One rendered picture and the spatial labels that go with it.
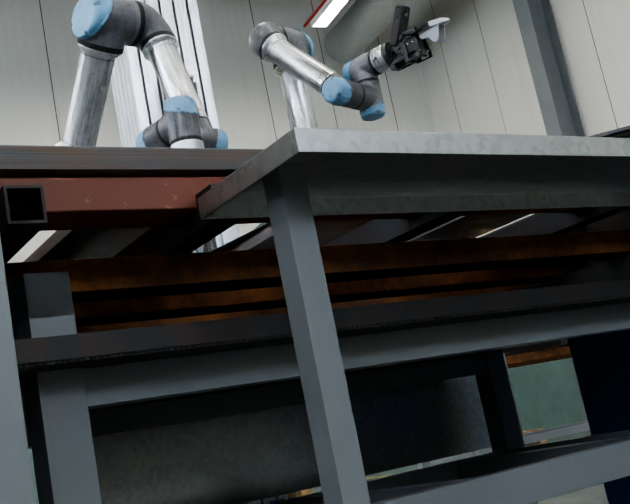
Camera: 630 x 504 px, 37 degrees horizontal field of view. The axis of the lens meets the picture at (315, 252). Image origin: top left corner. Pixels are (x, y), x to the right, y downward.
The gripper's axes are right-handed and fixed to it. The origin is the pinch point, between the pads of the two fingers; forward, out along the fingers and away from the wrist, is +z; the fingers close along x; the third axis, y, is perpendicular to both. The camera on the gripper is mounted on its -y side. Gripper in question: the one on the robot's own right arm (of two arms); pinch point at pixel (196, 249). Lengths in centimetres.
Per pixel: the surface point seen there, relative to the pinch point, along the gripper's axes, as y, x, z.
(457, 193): 13, -69, 11
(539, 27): 816, 542, -406
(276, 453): 20, 16, 46
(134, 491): -16, 16, 48
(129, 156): -41, -62, 2
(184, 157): -32, -62, 2
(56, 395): -56, -61, 34
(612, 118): 823, 480, -258
